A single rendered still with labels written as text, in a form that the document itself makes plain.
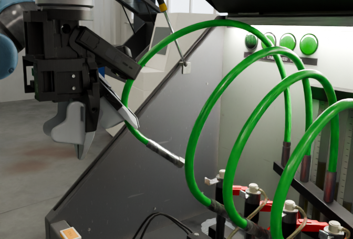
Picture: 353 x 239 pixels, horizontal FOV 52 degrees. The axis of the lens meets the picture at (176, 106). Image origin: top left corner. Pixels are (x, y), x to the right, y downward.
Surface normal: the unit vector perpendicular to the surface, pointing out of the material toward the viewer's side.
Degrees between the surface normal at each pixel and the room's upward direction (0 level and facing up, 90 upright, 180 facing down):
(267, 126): 90
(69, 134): 93
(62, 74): 90
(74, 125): 93
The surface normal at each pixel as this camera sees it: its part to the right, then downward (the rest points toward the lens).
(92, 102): 0.59, 0.15
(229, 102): -0.80, 0.11
